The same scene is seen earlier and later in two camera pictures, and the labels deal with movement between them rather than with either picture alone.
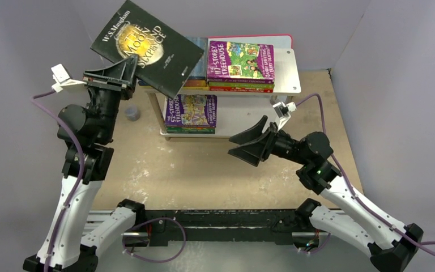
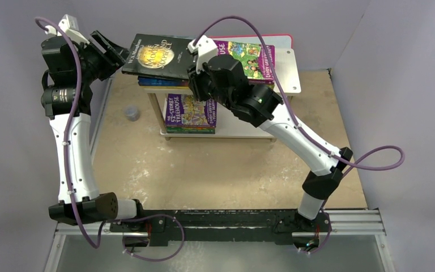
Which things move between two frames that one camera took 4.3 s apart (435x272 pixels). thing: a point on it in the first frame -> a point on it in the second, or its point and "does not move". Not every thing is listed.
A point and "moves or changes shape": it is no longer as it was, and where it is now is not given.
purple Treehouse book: x=191 y=110 does not move
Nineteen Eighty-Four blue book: x=200 y=69 moves or changes shape
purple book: x=239 y=62 does not move
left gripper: x=118 y=77 -> x=111 y=59
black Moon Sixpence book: x=165 y=58 moves or changes shape
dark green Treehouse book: x=191 y=130 does not move
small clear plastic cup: x=132 y=113 does not move
